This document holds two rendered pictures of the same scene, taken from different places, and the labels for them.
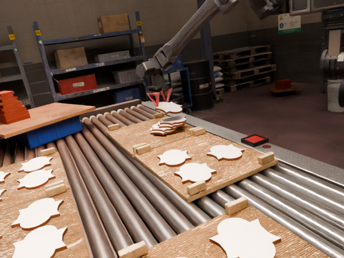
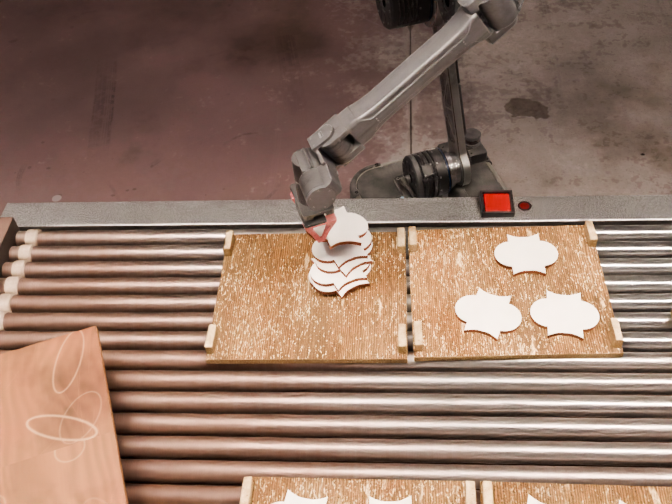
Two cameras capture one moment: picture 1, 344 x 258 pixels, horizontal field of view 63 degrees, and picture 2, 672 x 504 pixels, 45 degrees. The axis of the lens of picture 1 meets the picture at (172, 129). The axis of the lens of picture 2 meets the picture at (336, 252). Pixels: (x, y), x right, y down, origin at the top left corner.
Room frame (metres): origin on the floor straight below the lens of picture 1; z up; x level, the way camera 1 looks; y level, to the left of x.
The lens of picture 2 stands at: (0.67, 1.01, 2.28)
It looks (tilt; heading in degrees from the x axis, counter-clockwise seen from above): 48 degrees down; 302
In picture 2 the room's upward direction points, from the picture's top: 6 degrees counter-clockwise
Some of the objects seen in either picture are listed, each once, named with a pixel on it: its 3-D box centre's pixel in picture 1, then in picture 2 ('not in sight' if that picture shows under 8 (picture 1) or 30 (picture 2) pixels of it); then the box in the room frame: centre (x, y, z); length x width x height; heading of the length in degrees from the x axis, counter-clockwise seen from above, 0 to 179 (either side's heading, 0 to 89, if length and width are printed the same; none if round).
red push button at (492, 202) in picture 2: (254, 140); (496, 204); (1.04, -0.32, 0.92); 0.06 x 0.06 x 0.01; 24
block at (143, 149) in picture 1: (143, 149); (418, 336); (1.05, 0.12, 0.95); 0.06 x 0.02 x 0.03; 116
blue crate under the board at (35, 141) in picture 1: (44, 127); not in sight; (1.56, 0.72, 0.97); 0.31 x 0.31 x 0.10; 46
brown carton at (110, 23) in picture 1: (113, 24); not in sight; (5.70, 0.82, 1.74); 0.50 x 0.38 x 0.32; 114
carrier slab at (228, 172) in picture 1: (198, 158); (507, 289); (0.93, -0.08, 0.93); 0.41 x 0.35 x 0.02; 26
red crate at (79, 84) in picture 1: (77, 83); not in sight; (5.36, 1.65, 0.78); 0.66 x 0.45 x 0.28; 114
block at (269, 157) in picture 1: (266, 158); (590, 233); (0.81, -0.29, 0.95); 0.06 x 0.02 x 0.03; 116
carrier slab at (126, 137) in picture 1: (151, 132); (311, 294); (1.31, 0.10, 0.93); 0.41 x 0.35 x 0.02; 25
